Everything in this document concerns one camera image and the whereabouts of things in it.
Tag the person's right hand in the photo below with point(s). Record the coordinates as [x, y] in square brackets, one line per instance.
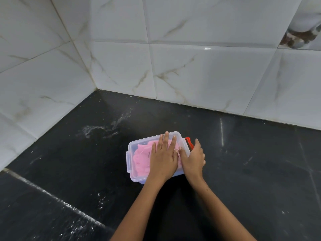
[193, 163]

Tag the person's left hand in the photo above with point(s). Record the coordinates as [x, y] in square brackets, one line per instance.
[162, 163]

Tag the person's left thumb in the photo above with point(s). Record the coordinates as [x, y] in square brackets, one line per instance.
[176, 156]

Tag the person's left middle finger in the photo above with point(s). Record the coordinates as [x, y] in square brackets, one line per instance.
[166, 141]

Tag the person's right thumb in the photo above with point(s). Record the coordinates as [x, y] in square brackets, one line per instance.
[183, 155]

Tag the person's left little finger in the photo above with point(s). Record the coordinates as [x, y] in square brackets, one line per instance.
[153, 150]

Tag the clear plastic container lid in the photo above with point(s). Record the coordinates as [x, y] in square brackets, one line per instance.
[140, 148]

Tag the clear plastic container box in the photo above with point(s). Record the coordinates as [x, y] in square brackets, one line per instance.
[140, 180]

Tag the person's right forearm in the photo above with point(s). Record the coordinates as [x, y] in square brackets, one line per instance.
[220, 210]

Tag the person's left forearm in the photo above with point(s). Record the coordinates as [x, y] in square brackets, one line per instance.
[138, 210]

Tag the red plastic latch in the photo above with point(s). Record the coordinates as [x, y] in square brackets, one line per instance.
[189, 142]

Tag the pink cloth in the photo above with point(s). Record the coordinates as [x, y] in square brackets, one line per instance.
[141, 160]

